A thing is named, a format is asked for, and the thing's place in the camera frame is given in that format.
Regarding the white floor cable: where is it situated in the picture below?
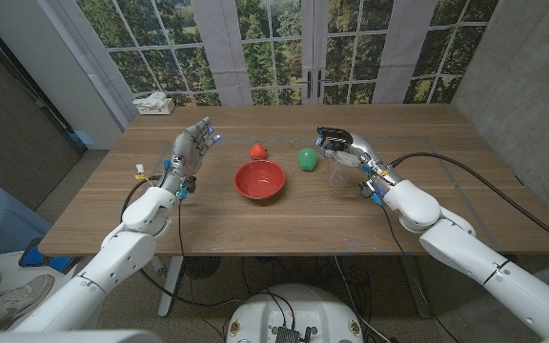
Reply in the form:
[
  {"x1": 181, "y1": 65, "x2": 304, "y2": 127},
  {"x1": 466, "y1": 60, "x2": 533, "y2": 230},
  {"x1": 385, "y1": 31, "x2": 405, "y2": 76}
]
[{"x1": 334, "y1": 255, "x2": 393, "y2": 343}]

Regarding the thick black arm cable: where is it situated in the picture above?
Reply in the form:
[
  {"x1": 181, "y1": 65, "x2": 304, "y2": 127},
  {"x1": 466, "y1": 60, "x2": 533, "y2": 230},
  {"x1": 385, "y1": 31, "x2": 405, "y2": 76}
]
[
  {"x1": 388, "y1": 151, "x2": 549, "y2": 254},
  {"x1": 120, "y1": 178, "x2": 242, "y2": 307}
]

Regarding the red bowl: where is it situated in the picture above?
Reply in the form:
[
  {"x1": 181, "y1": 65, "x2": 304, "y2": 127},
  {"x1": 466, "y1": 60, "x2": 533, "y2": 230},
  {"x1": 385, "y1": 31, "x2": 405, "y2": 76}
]
[{"x1": 233, "y1": 159, "x2": 287, "y2": 201}]

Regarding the blue flat pad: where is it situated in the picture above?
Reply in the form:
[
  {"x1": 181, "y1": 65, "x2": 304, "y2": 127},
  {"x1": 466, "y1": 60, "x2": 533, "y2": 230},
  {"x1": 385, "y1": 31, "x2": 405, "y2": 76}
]
[{"x1": 18, "y1": 236, "x2": 75, "y2": 274}]

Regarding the small red fruit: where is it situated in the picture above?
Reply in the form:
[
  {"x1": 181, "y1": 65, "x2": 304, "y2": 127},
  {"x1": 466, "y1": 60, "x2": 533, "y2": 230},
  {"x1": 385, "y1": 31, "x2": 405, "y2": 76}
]
[{"x1": 249, "y1": 142, "x2": 269, "y2": 161}]

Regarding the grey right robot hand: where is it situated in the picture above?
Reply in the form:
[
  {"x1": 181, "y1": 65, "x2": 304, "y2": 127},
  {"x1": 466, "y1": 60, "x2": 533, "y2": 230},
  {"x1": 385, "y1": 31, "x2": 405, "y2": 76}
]
[{"x1": 315, "y1": 126, "x2": 402, "y2": 194}]

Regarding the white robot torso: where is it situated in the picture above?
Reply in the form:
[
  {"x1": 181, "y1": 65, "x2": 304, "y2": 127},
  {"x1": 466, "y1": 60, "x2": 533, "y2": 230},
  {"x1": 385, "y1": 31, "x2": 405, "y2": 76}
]
[{"x1": 226, "y1": 284, "x2": 364, "y2": 343}]

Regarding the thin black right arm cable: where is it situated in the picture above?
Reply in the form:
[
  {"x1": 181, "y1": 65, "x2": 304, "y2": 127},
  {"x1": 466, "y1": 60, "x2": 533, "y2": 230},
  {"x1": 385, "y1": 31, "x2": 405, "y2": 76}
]
[{"x1": 378, "y1": 203, "x2": 462, "y2": 343}]

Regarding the black round fan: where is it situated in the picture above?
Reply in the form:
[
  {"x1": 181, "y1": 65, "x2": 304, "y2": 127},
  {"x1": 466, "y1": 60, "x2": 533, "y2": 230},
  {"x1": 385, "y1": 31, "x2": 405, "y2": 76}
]
[{"x1": 182, "y1": 255, "x2": 222, "y2": 280}]

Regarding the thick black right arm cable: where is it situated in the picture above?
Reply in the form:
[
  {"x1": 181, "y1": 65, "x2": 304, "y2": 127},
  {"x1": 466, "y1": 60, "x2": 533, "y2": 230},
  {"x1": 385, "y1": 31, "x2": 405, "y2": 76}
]
[{"x1": 388, "y1": 151, "x2": 549, "y2": 254}]

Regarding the clear spray bottle black head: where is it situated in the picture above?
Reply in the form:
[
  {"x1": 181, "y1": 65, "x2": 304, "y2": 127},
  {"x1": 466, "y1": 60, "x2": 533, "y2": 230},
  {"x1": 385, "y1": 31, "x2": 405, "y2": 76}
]
[{"x1": 315, "y1": 126, "x2": 355, "y2": 189}]

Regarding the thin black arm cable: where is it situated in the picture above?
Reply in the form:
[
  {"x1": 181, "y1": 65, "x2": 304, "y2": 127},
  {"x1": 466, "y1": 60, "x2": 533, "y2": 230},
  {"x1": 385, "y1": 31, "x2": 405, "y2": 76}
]
[
  {"x1": 378, "y1": 203, "x2": 462, "y2": 343},
  {"x1": 176, "y1": 198, "x2": 228, "y2": 340}
]

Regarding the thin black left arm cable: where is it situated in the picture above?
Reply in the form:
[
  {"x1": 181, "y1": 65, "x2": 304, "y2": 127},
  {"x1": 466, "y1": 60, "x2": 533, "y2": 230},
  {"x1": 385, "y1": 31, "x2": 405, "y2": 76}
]
[{"x1": 176, "y1": 198, "x2": 228, "y2": 340}]

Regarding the grey table leg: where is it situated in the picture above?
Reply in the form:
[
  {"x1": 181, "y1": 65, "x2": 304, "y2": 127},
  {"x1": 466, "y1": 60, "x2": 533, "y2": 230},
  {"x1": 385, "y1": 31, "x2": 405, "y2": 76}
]
[{"x1": 400, "y1": 254, "x2": 433, "y2": 319}]

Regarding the white table leg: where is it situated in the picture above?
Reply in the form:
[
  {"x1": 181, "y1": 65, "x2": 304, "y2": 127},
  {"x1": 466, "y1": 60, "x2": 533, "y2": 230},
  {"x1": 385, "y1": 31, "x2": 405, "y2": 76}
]
[{"x1": 157, "y1": 255, "x2": 185, "y2": 319}]

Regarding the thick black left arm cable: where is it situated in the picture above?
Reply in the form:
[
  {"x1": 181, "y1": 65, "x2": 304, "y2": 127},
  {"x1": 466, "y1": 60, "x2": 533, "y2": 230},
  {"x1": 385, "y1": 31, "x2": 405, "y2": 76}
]
[{"x1": 120, "y1": 178, "x2": 242, "y2": 307}]

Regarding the white connector with yellow wires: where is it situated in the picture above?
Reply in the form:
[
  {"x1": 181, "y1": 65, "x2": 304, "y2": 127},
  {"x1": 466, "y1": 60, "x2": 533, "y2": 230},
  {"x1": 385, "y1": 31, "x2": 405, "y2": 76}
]
[{"x1": 134, "y1": 163, "x2": 154, "y2": 182}]

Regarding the printed window forest backdrop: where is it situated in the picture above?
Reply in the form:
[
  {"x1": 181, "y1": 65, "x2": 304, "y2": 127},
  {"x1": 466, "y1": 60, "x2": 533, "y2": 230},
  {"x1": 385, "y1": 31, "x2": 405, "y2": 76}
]
[{"x1": 48, "y1": 0, "x2": 499, "y2": 107}]

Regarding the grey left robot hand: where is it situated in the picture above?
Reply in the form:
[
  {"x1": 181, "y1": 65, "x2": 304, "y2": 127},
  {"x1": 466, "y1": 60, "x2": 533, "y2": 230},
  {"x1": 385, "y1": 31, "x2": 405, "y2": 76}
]
[{"x1": 159, "y1": 116, "x2": 222, "y2": 194}]

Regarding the white tissue box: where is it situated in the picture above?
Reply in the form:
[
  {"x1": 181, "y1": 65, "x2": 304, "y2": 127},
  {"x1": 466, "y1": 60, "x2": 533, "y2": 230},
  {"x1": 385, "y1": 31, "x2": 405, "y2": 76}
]
[{"x1": 132, "y1": 91, "x2": 176, "y2": 116}]

